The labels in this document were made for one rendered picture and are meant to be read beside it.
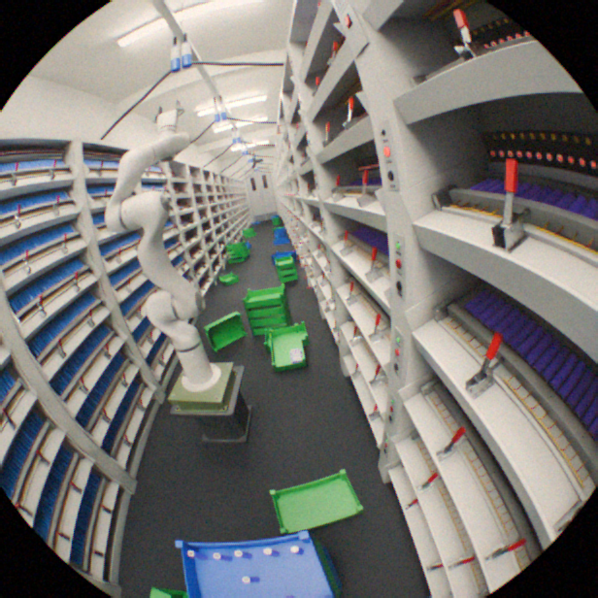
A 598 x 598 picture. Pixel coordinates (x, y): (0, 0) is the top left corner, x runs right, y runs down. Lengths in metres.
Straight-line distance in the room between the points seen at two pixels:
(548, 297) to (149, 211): 0.82
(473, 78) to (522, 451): 0.40
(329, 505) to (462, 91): 1.15
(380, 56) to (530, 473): 0.59
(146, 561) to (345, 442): 1.13
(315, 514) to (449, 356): 0.82
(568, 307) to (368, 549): 0.95
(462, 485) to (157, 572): 1.15
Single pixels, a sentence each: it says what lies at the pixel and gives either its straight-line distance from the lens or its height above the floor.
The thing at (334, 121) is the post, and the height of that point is 1.30.
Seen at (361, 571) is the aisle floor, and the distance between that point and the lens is 1.02.
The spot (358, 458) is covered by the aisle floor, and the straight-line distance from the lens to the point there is 1.15.
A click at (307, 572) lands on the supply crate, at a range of 0.62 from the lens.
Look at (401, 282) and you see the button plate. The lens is 0.47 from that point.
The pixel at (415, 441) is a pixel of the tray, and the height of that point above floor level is 0.38.
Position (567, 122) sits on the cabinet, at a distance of 0.44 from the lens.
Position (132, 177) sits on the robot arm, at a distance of 0.81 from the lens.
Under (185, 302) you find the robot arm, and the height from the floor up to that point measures 0.74.
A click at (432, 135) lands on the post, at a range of 0.44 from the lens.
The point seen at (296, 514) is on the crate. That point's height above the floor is 0.00.
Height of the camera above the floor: 1.02
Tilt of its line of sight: 25 degrees down
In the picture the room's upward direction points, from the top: 11 degrees counter-clockwise
